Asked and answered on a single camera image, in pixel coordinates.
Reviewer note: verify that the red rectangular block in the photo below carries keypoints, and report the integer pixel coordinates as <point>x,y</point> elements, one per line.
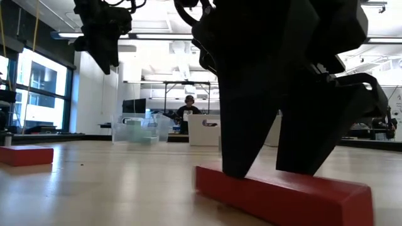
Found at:
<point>26,155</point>
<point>282,201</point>

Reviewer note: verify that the black computer monitor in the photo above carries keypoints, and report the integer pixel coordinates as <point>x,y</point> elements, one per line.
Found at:
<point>134,106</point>

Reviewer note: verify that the window with black frame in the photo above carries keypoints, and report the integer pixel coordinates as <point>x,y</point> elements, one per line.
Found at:
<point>41,110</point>

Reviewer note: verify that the black aluminium table frame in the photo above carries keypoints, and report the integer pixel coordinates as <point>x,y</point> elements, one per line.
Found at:
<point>47,138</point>

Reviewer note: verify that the long linear light fixture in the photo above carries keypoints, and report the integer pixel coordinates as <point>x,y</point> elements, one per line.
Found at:
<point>147,36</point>

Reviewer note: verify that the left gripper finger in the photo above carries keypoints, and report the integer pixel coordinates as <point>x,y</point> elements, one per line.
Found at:
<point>106,53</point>

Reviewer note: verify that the black background robot arm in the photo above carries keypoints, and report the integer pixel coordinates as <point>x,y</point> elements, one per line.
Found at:
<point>389,125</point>

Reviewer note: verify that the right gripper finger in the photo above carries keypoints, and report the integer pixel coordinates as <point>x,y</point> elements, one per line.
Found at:
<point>245,125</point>
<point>307,141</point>

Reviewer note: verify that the teal rectangular block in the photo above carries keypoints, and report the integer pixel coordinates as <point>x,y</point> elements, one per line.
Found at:
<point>134,128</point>
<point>150,140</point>

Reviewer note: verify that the person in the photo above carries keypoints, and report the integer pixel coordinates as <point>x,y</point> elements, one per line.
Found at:
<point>188,113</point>

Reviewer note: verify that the small white cylinder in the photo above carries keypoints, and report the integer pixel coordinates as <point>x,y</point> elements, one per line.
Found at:
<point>7,139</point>

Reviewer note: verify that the clear plastic bin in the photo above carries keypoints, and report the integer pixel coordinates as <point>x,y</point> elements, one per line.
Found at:
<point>135,132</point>

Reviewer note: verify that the white plastic bin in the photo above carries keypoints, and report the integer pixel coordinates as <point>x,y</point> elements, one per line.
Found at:
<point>204,135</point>

